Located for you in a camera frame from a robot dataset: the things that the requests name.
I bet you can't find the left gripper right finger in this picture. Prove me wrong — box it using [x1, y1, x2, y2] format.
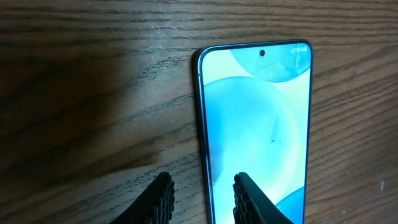
[233, 172, 292, 224]

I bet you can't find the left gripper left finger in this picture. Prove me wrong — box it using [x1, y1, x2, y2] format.
[110, 172, 175, 224]

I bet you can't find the blue Galaxy smartphone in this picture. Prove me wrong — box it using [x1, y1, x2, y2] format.
[192, 39, 313, 223]

